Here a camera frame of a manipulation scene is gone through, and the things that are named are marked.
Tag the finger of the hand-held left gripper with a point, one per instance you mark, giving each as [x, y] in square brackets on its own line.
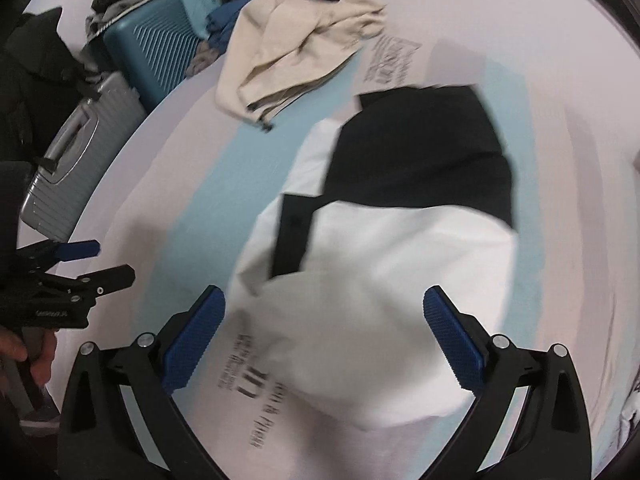
[112, 277]
[80, 249]

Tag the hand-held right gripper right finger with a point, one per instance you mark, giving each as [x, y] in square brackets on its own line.
[455, 340]

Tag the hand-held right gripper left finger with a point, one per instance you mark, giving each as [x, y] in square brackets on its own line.
[192, 340]

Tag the black and white jacket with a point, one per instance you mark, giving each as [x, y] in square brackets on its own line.
[390, 260]

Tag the person's left hand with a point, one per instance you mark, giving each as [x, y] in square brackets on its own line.
[42, 360]

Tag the grey ribbed suitcase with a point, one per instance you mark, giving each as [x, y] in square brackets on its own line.
[85, 155]

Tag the printed pale bed sheet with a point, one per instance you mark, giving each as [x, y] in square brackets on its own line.
[165, 180]

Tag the black coat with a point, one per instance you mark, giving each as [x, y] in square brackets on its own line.
[35, 75]

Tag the teal ribbed suitcase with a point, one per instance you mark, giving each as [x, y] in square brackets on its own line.
[150, 45]

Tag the blue clothing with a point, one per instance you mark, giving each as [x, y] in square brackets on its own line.
[225, 20]

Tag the beige and black jacket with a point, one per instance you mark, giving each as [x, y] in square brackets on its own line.
[295, 45]

